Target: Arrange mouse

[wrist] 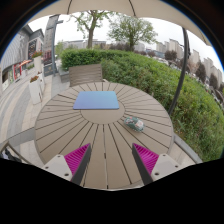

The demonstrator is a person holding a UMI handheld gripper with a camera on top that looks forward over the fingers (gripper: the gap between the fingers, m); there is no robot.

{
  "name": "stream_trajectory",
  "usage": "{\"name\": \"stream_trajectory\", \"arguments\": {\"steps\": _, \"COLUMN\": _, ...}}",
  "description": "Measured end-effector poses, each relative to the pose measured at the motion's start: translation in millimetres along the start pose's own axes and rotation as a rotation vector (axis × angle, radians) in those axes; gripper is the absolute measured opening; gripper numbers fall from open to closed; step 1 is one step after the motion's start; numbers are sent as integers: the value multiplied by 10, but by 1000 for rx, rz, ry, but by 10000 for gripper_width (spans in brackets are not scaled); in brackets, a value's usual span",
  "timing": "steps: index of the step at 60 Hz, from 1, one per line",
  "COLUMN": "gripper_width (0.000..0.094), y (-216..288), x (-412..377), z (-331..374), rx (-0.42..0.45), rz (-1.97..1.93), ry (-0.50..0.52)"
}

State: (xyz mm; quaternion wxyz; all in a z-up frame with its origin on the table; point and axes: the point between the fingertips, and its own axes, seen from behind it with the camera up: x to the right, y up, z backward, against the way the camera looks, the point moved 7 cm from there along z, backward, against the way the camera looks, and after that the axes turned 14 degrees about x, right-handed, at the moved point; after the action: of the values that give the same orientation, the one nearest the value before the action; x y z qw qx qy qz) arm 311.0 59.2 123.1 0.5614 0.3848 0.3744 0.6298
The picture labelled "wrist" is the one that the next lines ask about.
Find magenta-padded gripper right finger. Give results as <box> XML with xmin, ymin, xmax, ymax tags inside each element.
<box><xmin>131</xmin><ymin>143</ymin><xmax>184</xmax><ymax>186</ymax></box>

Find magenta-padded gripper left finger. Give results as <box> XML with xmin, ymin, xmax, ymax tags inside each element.
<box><xmin>41</xmin><ymin>143</ymin><xmax>93</xmax><ymax>186</ymax></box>

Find teal patterned computer mouse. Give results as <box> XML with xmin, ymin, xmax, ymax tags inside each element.
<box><xmin>123</xmin><ymin>116</ymin><xmax>145</xmax><ymax>133</ymax></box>

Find blue rectangular mouse pad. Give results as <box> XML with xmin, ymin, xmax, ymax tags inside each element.
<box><xmin>72</xmin><ymin>90</ymin><xmax>120</xmax><ymax>111</ymax></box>

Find white planter with orange flowers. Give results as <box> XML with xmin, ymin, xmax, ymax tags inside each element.
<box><xmin>28</xmin><ymin>75</ymin><xmax>44</xmax><ymax>105</ymax></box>

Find grey slatted wooden chair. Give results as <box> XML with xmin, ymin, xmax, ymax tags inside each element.
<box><xmin>68</xmin><ymin>63</ymin><xmax>104</xmax><ymax>88</ymax></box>

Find dark curved parasol pole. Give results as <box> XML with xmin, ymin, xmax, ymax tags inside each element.
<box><xmin>167</xmin><ymin>27</ymin><xmax>191</xmax><ymax>117</ymax></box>

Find white planter with red flowers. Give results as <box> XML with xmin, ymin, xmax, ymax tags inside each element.
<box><xmin>31</xmin><ymin>51</ymin><xmax>44</xmax><ymax>74</ymax></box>

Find distant apartment buildings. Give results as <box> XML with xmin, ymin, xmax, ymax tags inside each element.
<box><xmin>133</xmin><ymin>38</ymin><xmax>224</xmax><ymax>88</ymax></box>

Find grey storefront building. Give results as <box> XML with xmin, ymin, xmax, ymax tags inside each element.
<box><xmin>0</xmin><ymin>24</ymin><xmax>45</xmax><ymax>93</ymax></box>

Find tall grey sign pillar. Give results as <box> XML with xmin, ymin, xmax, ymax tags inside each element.
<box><xmin>43</xmin><ymin>14</ymin><xmax>64</xmax><ymax>78</ymax></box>

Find tall thin-trunked tree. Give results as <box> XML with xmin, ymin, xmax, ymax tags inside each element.
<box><xmin>69</xmin><ymin>9</ymin><xmax>114</xmax><ymax>50</ymax></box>

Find round-crowned green tree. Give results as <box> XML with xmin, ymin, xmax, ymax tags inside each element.
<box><xmin>107</xmin><ymin>13</ymin><xmax>158</xmax><ymax>52</ymax></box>

